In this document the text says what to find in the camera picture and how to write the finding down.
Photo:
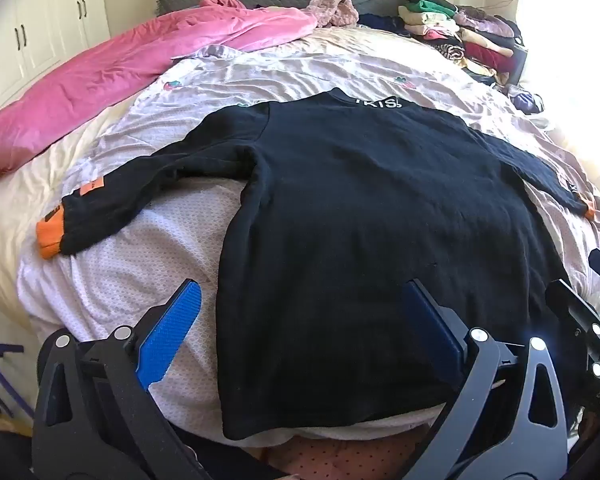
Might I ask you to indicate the purple crumpled cloth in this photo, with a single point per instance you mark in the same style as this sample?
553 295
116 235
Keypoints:
527 100

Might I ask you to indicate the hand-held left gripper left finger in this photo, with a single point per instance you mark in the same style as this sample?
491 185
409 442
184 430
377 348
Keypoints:
170 330

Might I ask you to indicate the pink dotted garment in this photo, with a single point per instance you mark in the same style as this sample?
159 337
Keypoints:
340 452

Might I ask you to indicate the pink fuzzy garment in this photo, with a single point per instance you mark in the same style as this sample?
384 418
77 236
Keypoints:
335 12

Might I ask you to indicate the blue metal rack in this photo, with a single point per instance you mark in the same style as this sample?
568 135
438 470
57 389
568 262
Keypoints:
0 385

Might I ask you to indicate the white wardrobe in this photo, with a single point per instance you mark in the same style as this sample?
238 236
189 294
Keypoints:
35 25

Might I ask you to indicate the pink duvet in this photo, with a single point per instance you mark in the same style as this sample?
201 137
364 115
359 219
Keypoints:
105 70

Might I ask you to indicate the cream bed sheet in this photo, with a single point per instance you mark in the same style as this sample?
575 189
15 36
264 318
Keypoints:
10 220

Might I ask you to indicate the lilac strawberry print blanket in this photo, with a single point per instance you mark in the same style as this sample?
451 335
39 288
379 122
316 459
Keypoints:
305 75

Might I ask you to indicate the black sweater with orange cuffs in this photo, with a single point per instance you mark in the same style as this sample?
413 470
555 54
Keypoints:
355 210

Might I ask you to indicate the sheer cream curtain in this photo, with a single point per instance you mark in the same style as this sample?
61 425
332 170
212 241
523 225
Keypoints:
575 60

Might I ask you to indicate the pile of folded clothes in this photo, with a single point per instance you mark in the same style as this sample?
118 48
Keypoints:
460 35

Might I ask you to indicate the navy cloth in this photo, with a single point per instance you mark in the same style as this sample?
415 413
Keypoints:
382 24

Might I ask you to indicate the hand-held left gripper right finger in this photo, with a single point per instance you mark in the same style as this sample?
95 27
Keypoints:
432 320

